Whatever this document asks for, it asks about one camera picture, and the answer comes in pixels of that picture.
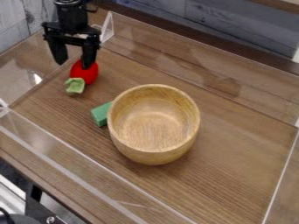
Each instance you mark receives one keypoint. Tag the wooden bowl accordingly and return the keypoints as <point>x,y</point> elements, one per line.
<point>154,122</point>

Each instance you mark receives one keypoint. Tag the clear acrylic corner bracket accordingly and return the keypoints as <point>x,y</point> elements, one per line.
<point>107,29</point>

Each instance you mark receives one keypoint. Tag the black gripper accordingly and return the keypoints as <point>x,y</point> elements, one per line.
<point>71,30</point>

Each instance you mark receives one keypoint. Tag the black table frame bracket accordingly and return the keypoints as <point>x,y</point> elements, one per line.
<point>36,210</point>

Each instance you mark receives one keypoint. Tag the green foam block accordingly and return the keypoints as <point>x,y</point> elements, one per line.
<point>100,114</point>

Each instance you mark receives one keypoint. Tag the red plush strawberry toy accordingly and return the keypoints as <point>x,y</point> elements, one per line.
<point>80,77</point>

